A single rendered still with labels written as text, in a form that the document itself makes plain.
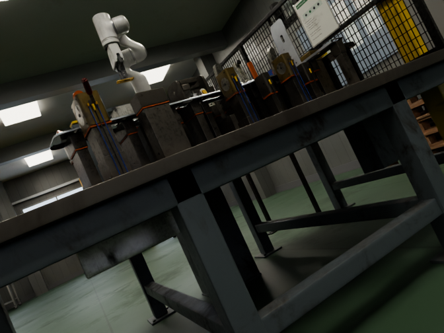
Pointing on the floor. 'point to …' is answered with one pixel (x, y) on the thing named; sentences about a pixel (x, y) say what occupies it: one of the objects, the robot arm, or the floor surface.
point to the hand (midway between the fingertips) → (123, 76)
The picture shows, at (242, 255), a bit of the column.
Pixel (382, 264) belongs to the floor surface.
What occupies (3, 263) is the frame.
